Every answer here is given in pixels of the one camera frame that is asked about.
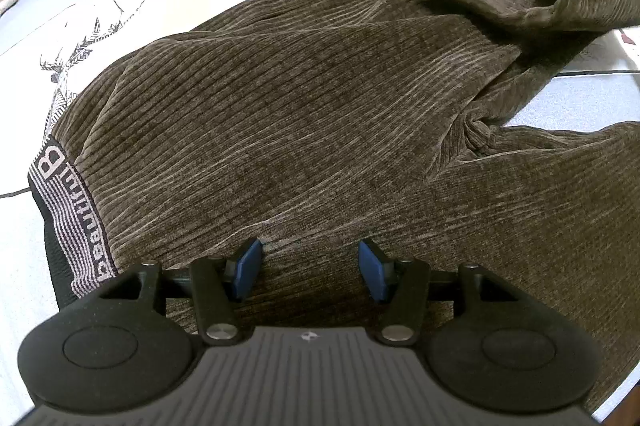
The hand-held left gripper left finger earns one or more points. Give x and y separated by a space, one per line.
248 267

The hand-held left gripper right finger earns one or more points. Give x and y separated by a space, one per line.
372 267

